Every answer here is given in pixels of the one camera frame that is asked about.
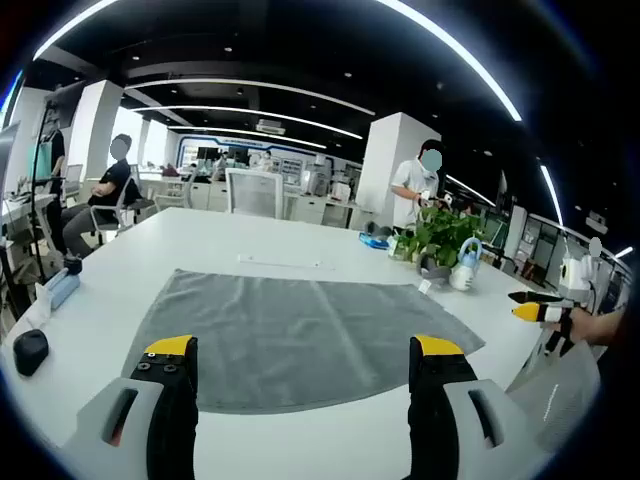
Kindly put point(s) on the person's right hand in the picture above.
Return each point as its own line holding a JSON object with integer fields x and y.
{"x": 586, "y": 325}

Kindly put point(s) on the small black object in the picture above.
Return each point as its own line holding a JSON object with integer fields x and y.
{"x": 73, "y": 264}

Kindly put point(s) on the blue packet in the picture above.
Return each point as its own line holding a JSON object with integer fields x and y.
{"x": 374, "y": 241}

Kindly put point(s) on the white cabinet row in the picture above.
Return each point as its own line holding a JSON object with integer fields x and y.
{"x": 310, "y": 205}

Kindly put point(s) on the white tissue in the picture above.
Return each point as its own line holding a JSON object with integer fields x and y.
{"x": 44, "y": 300}

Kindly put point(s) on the blue and white spray bottle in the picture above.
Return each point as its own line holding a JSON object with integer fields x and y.
{"x": 465, "y": 272}

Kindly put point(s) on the grey mesh chair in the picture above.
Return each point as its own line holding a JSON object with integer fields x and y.
{"x": 555, "y": 395}

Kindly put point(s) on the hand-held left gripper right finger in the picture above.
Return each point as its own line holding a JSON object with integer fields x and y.
{"x": 435, "y": 400}

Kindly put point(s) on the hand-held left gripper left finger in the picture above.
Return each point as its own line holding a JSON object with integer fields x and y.
{"x": 170, "y": 400}

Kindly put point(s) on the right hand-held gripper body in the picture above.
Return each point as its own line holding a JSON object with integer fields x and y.
{"x": 577, "y": 277}

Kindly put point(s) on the green potted plant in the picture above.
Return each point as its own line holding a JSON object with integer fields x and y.
{"x": 440, "y": 230}

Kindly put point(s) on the white flat strip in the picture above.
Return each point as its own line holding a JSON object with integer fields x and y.
{"x": 285, "y": 261}

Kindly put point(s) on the grey towel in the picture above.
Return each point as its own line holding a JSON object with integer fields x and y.
{"x": 300, "y": 340}

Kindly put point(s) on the white office chair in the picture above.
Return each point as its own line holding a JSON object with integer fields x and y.
{"x": 254, "y": 192}

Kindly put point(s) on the white table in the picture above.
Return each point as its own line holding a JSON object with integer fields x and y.
{"x": 300, "y": 235}

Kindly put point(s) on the black pouch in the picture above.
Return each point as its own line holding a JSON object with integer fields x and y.
{"x": 31, "y": 352}

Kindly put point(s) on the black-backed office chair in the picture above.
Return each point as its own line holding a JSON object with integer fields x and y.
{"x": 135, "y": 202}

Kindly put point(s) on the dark grey headset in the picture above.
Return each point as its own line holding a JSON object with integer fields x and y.
{"x": 377, "y": 228}

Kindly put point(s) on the grey plant pot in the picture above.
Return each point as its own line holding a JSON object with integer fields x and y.
{"x": 432, "y": 272}

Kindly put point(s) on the light blue box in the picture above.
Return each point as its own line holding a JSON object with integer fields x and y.
{"x": 65, "y": 290}

